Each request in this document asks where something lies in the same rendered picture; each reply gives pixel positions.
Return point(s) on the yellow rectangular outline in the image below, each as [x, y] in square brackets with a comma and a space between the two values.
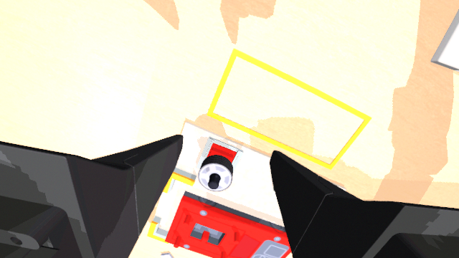
[303, 85]

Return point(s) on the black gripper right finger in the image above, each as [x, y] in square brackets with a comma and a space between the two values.
[322, 220]

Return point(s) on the black tyre with white hub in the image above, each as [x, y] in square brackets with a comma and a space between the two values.
[219, 165]

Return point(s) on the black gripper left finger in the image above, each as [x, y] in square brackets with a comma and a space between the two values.
[108, 200]

